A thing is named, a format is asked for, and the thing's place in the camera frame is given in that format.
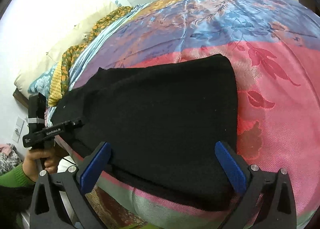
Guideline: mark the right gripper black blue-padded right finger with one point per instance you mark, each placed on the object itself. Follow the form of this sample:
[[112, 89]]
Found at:
[[278, 209]]

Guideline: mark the black pants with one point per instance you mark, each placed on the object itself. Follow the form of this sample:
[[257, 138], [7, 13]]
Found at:
[[162, 123]]

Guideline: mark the person's left hand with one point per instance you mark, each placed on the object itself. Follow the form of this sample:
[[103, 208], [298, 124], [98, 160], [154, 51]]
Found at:
[[40, 159]]

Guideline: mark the grey patterned cloth pile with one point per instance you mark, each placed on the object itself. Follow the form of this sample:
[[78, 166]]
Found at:
[[9, 159]]

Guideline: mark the teal floral pillow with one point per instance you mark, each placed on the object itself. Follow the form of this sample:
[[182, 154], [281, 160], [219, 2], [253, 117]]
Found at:
[[42, 83]]

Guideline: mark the cream padded headboard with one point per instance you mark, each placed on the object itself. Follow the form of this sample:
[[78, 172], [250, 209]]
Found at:
[[35, 67]]

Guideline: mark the yellow orange floral blanket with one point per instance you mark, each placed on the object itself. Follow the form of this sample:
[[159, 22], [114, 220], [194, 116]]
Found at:
[[60, 80]]

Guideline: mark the striped light blue sheet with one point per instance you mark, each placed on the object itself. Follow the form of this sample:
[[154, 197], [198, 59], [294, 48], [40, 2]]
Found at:
[[87, 55]]

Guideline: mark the multicolour floral bedspread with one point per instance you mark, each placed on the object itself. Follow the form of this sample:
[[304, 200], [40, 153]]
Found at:
[[273, 47]]

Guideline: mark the white wall switch plate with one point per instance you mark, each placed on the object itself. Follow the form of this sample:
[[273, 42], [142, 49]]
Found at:
[[17, 129]]

